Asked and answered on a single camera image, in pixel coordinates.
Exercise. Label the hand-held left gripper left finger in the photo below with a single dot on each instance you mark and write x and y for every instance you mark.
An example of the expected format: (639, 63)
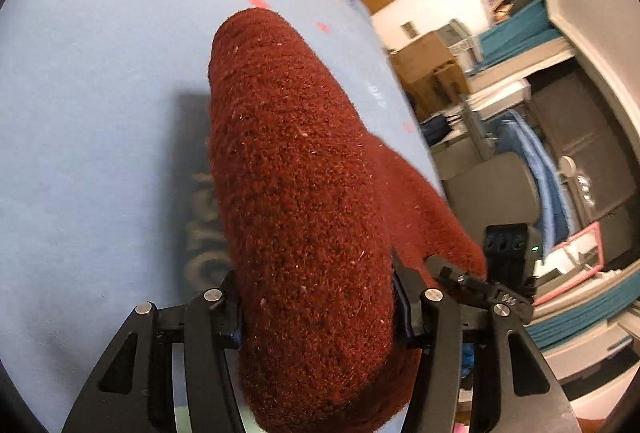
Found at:
(225, 313)

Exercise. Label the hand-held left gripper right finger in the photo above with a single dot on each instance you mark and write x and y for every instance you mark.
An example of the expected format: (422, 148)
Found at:
(403, 308)

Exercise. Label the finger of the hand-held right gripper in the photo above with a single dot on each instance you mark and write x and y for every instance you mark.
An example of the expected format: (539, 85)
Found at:
(470, 285)

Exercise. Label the dark red knitted garment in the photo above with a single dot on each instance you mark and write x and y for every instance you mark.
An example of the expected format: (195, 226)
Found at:
(300, 213)

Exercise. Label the grey chair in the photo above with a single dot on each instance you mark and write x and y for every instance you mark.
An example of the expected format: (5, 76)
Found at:
(490, 193)

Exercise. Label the pink framed mirror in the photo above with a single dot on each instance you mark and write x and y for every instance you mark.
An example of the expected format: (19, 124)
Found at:
(582, 258)

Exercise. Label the light blue towel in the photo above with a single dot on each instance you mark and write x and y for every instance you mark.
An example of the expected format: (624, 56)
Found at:
(542, 178)

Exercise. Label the dark grey cabinet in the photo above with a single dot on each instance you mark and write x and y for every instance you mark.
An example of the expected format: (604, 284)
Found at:
(580, 128)

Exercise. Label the dark blue bag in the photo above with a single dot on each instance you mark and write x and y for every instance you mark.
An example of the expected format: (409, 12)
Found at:
(434, 128)

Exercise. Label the cardboard box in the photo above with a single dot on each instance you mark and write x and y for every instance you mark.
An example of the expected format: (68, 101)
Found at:
(425, 68)

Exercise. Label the blue printed bed sheet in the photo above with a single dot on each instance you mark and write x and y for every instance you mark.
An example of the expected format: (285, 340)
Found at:
(100, 138)

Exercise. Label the white plastic crate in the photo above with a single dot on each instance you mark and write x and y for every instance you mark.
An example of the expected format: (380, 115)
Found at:
(460, 40)

